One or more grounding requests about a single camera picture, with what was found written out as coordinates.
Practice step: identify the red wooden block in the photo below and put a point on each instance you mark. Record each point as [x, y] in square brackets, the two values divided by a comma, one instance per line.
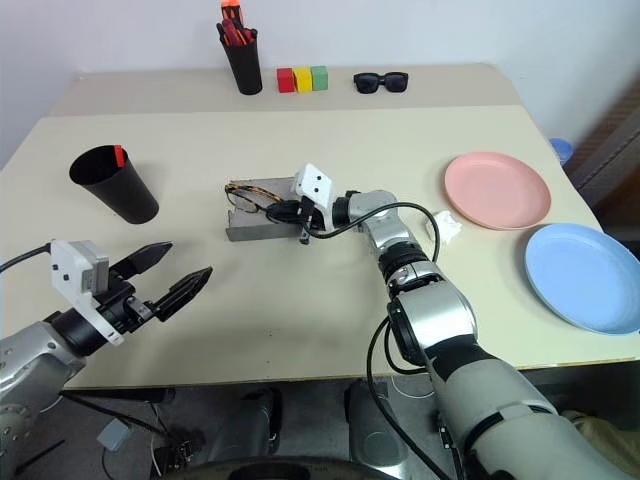
[285, 81]

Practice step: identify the yellow wooden block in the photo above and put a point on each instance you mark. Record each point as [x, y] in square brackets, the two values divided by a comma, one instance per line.
[303, 80]

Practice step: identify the pink plastic plate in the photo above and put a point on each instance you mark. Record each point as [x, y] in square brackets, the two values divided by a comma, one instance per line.
[495, 190]

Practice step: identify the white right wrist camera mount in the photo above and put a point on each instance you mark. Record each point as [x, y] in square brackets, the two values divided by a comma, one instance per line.
[315, 182]

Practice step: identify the crumpled white tissue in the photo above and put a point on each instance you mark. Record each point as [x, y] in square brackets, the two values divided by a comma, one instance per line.
[450, 225]

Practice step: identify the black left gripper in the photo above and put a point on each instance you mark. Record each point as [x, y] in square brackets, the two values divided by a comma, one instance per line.
[120, 307]

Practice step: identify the dark brown wooden furniture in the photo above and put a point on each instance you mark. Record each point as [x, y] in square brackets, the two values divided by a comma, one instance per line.
[610, 160]

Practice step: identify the black sunglasses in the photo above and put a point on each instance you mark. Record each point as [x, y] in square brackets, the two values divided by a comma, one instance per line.
[367, 84]

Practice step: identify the tortoiseshell round eyeglasses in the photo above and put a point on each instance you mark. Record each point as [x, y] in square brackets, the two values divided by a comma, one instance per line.
[245, 189]

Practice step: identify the black round base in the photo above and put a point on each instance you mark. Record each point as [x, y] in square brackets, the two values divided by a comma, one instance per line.
[280, 472]

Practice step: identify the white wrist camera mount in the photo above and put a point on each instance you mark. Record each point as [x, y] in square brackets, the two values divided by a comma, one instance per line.
[315, 182]
[67, 270]

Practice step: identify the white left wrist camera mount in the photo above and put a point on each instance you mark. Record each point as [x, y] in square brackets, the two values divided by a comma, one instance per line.
[67, 270]

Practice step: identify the red and black pens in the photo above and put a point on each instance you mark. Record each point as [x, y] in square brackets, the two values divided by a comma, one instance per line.
[235, 34]

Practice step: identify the small grey blue box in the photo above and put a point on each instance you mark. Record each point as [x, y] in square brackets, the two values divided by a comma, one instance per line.
[114, 434]

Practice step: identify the orange capped marker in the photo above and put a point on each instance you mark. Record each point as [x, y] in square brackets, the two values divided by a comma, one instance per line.
[232, 9]

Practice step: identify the grey glasses case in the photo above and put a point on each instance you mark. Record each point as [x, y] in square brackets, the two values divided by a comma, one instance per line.
[250, 227]

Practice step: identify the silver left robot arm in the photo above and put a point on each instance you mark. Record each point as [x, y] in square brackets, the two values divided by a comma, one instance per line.
[30, 355]

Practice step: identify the dark grey rounded shape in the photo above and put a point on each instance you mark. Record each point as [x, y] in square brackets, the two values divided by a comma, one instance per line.
[360, 430]
[255, 425]

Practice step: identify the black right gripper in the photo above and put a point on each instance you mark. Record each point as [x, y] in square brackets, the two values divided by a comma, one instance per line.
[306, 220]

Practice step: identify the empty black plastic cup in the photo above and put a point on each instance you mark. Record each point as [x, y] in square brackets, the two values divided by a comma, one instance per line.
[120, 195]

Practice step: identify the black pen holder cup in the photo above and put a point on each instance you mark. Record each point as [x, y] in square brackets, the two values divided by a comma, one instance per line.
[245, 70]

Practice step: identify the black marker with red cap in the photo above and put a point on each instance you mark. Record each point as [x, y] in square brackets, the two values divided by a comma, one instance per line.
[119, 156]

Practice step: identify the blue plastic container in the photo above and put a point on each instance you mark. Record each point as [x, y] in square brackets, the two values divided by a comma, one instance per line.
[561, 149]

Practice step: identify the black table frame bar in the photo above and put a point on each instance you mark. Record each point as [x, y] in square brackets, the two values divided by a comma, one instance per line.
[125, 395]

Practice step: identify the green wooden block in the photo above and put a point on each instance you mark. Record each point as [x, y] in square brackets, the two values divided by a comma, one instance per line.
[320, 78]

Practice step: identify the blue plastic plate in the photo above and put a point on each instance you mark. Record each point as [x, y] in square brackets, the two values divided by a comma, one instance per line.
[585, 275]

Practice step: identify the beige fabric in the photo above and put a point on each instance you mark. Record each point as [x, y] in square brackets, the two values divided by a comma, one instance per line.
[605, 430]

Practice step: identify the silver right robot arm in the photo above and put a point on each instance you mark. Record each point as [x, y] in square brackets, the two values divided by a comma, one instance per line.
[440, 310]

